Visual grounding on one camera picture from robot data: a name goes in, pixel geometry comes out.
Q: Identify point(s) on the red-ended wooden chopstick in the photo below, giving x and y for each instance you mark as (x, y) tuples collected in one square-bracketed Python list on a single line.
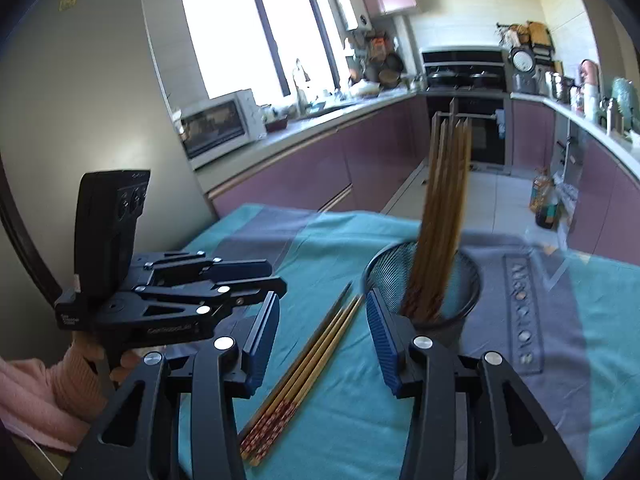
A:
[(309, 375), (316, 375), (288, 375), (301, 375)]

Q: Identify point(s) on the white microwave oven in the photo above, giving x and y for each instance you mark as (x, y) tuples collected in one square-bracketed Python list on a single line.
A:
[(220, 127)]

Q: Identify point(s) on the steel sink faucet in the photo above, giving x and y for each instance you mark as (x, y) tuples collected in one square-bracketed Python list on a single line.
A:
[(300, 87)]

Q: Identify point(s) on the black lidded wok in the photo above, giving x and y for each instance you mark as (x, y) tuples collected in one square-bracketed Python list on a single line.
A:
[(484, 79)]

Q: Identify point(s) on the person's left hand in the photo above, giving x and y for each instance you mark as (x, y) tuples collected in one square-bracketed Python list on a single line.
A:
[(127, 364)]

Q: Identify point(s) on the steel stockpot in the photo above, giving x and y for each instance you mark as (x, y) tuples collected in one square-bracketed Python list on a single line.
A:
[(560, 87)]

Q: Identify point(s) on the white wall water heater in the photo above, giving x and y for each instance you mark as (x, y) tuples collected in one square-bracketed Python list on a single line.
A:
[(352, 7)]

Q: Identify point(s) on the teal and grey tablecloth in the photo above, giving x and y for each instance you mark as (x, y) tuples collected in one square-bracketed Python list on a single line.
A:
[(340, 250)]

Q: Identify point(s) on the black range hood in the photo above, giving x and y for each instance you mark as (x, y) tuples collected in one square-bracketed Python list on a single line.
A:
[(462, 57)]

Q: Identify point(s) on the black mesh utensil holder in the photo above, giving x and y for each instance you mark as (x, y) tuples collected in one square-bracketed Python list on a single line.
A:
[(465, 305)]

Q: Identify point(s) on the bunch of wooden chopsticks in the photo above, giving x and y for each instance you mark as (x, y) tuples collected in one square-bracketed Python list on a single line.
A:
[(442, 210)]

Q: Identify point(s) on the hanging black frying pan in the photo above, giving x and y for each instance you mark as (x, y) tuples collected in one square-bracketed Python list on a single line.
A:
[(393, 62)]

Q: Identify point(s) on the wooden cutting board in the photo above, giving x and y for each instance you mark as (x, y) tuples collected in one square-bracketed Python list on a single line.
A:
[(538, 32)]

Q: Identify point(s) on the pink kettle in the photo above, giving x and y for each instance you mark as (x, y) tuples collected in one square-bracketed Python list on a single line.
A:
[(590, 71)]

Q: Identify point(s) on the kitchen window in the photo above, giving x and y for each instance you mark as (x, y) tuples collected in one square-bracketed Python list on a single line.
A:
[(240, 35)]

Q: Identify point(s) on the dark red bowl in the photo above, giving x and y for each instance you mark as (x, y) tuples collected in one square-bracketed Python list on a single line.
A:
[(276, 124)]

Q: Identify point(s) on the grey refrigerator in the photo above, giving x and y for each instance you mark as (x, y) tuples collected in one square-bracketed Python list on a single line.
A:
[(75, 110)]

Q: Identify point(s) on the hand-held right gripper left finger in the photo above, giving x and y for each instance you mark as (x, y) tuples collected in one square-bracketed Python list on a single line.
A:
[(265, 340)]

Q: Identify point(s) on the steel thermos bottle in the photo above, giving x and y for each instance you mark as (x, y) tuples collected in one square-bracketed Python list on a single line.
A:
[(613, 116)]

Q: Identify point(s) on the purple sink counter cabinets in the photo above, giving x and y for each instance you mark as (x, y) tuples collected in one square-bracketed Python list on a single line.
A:
[(310, 165)]

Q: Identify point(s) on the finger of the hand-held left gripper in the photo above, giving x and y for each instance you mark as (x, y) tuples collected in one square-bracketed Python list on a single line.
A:
[(240, 267), (250, 292)]

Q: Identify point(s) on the white casserole pot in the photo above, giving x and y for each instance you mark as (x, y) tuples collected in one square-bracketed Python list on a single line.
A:
[(365, 89)]

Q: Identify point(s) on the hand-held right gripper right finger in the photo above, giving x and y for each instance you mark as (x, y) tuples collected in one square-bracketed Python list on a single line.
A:
[(382, 340)]

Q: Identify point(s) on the black built-in oven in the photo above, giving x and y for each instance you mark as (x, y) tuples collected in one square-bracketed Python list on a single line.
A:
[(487, 130)]

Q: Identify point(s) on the mint green air fryer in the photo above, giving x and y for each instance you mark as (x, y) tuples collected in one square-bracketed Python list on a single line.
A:
[(627, 105)]

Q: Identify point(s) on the yellow cooking oil bottle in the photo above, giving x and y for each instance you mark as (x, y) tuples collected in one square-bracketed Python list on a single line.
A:
[(540, 192)]

